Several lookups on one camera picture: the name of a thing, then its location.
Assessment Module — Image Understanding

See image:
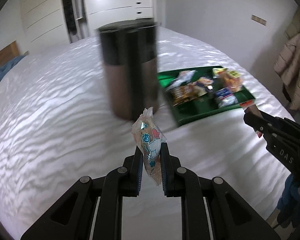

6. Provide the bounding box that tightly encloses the orange brown snack bar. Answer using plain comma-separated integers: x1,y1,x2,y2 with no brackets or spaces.
239,100,265,138

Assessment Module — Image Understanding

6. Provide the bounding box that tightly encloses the dark blue wafer packet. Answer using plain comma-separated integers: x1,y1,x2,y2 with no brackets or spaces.
214,87,238,108

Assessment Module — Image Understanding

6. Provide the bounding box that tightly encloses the dried vegetable snack bag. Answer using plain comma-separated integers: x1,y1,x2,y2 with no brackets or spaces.
212,68,243,93

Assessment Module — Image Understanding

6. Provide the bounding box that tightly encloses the pink white candy packet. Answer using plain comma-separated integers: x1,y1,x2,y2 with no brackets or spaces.
132,107,167,186

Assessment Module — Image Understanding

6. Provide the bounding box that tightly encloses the blue gloved right hand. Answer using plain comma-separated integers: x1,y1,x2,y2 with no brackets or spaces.
276,174,300,228

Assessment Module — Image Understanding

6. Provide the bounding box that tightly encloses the beige hanging jacket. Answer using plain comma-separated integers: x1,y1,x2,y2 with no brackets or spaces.
274,8,300,111

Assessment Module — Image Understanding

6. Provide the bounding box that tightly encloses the small yellow blue packet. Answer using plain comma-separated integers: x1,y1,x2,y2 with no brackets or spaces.
195,76,214,96

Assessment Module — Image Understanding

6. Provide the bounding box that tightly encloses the green tray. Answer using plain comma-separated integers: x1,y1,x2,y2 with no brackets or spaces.
158,66,255,127

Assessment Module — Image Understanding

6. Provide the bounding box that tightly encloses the brown chocolate snack packet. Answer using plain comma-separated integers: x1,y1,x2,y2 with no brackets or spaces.
171,83,198,106

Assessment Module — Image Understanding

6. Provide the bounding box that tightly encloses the silver snack packet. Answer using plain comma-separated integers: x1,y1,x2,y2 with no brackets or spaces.
166,70,196,90

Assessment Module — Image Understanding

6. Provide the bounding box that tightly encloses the blue cloth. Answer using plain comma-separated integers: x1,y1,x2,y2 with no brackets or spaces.
0,55,25,82

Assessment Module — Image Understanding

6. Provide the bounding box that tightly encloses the wooden headboard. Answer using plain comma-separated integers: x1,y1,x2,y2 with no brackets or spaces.
0,41,20,67

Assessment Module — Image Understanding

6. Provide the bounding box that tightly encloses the white wardrobe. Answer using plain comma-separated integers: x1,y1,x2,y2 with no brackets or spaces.
20,0,157,50

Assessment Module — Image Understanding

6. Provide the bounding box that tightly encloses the wall switch plate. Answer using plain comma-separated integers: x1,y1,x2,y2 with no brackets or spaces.
251,15,267,26

